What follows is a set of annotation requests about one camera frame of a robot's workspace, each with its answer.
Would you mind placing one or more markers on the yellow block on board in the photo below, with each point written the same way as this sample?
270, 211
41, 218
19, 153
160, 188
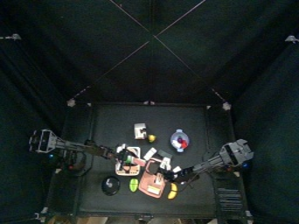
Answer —
154, 190

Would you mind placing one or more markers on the dark seaweed sheet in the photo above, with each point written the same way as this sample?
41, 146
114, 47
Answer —
164, 153

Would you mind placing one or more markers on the black round dish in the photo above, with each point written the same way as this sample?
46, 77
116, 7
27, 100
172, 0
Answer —
110, 185

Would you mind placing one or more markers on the beige square basket tray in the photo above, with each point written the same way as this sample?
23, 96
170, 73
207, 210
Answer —
122, 171

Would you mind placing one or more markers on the silver frame middle bracket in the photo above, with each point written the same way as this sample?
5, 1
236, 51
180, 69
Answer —
148, 102

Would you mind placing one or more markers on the pink toy sausage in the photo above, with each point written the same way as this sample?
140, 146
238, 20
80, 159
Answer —
139, 162

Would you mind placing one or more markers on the white rectangular toy piece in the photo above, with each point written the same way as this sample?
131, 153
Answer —
150, 153

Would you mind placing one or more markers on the white toy rice block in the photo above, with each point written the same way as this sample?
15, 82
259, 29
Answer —
166, 162

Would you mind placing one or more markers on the purple toy food piece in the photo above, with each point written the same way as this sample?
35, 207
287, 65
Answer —
179, 140

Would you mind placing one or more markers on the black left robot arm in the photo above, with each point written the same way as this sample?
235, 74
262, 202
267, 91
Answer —
66, 144

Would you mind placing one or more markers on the pink cutting board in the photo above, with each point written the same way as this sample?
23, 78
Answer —
148, 182

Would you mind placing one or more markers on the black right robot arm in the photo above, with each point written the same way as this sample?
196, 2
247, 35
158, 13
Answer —
222, 159

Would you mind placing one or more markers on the yellow toy banana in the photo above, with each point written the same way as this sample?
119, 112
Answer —
172, 191

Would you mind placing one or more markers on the green toy vegetable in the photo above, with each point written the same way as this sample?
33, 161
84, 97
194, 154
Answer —
134, 185

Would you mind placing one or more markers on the red toy food piece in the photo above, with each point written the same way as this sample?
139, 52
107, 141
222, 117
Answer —
184, 144

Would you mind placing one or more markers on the yellow toy lemon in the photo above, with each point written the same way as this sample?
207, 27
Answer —
151, 138

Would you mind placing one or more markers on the white toy toaster box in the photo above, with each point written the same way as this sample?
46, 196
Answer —
140, 131

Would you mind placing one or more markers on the silver frame corner bracket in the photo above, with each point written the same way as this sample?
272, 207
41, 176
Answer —
71, 102
13, 37
226, 106
291, 38

